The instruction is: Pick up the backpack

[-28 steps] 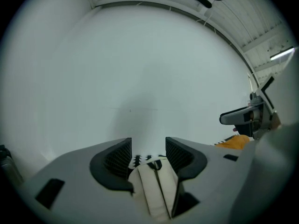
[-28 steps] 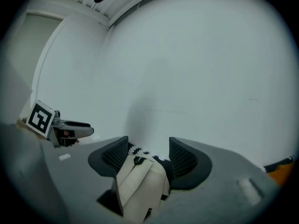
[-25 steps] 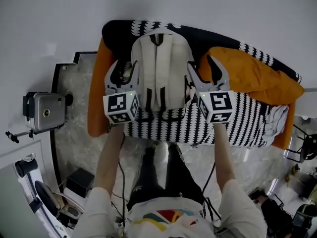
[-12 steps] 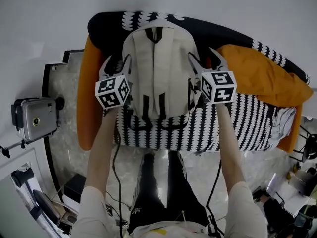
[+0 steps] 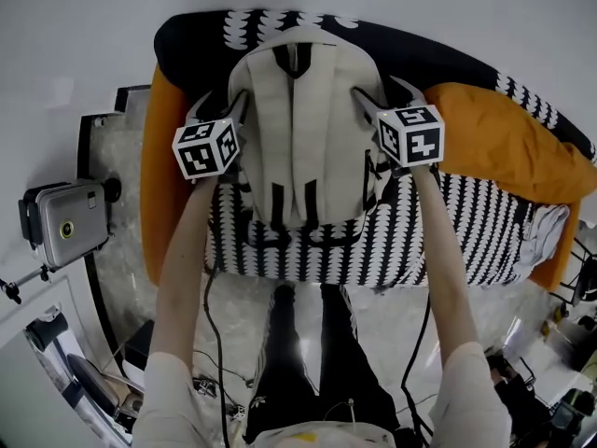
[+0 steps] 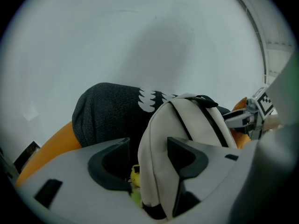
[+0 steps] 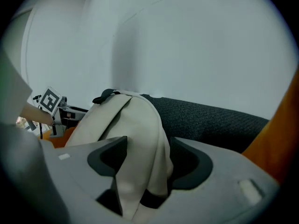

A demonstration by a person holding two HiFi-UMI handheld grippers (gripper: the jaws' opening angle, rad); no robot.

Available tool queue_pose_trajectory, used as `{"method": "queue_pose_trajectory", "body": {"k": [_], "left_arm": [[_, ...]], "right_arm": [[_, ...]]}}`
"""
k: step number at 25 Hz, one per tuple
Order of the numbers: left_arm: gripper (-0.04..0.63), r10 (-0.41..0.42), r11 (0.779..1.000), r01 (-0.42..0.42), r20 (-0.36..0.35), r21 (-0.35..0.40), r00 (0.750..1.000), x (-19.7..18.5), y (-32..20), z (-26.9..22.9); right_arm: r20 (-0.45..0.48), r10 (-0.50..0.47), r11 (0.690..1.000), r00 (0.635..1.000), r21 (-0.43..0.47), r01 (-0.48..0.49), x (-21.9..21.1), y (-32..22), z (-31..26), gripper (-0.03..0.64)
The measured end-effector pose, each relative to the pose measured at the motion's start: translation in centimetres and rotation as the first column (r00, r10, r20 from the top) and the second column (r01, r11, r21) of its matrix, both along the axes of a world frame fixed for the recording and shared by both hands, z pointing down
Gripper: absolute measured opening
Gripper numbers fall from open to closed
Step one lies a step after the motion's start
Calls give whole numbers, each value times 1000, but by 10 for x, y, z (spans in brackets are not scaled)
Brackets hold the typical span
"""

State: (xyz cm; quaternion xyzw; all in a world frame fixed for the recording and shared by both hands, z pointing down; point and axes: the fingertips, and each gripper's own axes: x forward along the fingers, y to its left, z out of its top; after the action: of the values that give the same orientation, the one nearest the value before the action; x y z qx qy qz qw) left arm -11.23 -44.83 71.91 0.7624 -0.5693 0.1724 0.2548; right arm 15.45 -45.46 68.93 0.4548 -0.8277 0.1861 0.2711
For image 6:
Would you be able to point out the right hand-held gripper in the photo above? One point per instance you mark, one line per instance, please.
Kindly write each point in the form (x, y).
(265, 104)

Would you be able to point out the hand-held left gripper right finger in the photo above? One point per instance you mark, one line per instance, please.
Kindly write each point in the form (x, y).
(217, 174)

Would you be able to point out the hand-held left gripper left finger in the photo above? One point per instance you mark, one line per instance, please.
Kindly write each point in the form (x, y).
(77, 195)

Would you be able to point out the orange sofa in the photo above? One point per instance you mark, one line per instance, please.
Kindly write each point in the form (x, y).
(53, 148)

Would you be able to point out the black and white striped blanket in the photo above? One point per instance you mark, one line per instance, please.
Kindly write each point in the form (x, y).
(105, 115)

